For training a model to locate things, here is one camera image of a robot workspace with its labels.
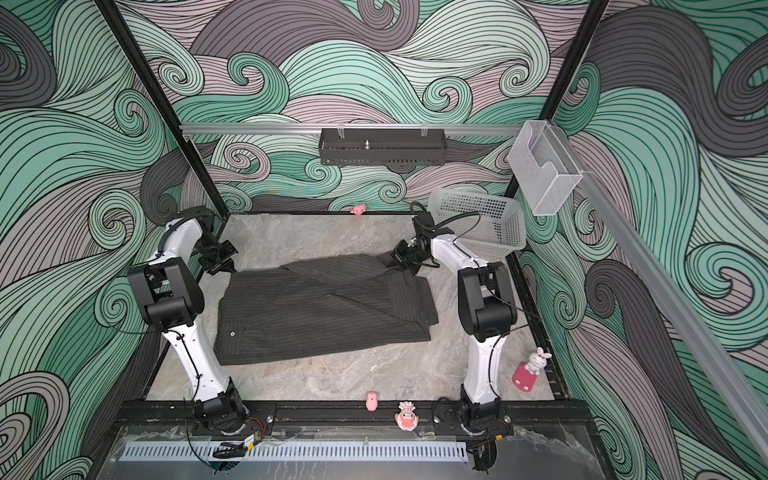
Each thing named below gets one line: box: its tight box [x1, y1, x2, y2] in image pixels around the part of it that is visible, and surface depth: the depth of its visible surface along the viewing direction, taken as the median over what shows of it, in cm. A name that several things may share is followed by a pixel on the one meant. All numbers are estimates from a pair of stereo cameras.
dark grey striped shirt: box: [214, 254, 439, 365], surface depth 94 cm
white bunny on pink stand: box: [512, 346, 552, 393], surface depth 79 cm
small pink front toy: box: [366, 391, 379, 412], surface depth 76 cm
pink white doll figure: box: [394, 401, 419, 431], surface depth 73 cm
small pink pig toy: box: [350, 203, 367, 216], surface depth 121 cm
